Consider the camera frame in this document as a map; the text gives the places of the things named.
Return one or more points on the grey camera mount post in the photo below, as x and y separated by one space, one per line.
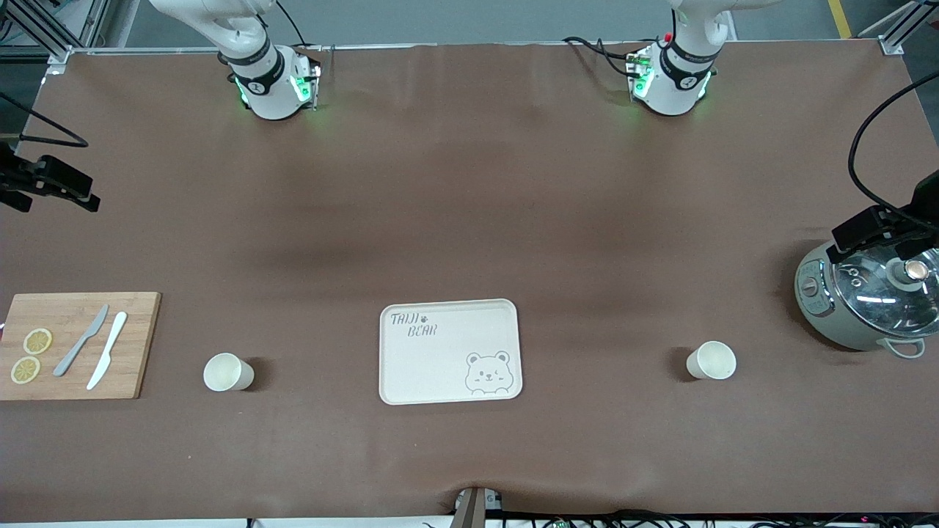
473 510

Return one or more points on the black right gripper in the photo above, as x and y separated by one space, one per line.
10 178

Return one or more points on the white plastic knife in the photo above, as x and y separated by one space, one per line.
110 345

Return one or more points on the grey plastic knife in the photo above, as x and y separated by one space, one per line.
77 346

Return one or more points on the brown table cover cloth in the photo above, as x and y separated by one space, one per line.
469 220

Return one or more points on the grey-green electric cooking pot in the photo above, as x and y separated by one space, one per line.
821 308

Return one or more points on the yellow lemon slice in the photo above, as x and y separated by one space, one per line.
26 369
37 341

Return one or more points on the beige bear print tray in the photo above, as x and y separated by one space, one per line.
447 359

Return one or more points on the glass pot lid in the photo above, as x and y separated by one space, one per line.
880 293

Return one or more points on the wooden cutting board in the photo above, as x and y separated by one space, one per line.
139 345

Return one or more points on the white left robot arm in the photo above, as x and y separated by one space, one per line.
675 88

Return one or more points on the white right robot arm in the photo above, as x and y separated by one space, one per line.
268 88

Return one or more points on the aluminium frame profile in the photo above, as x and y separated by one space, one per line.
59 29
899 33

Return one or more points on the white IKEA cup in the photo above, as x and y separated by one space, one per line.
715 361
224 372

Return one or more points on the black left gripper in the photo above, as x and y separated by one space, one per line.
921 210

